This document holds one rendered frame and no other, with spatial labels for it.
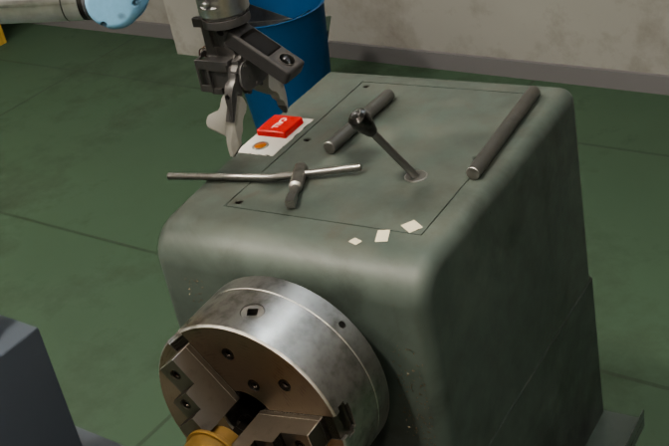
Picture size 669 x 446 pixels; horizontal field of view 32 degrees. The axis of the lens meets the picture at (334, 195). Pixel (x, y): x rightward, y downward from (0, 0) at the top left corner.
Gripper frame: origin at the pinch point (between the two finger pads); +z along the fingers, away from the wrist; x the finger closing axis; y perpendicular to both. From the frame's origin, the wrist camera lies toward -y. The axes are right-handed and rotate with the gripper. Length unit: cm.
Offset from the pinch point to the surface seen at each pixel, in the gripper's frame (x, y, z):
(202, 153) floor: -202, 199, 135
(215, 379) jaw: 32.9, -8.6, 19.9
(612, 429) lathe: -38, -37, 81
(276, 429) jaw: 35.4, -19.5, 23.6
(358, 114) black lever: 0.2, -17.9, -5.3
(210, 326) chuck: 31.8, -9.3, 11.4
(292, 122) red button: -18.5, 8.4, 8.1
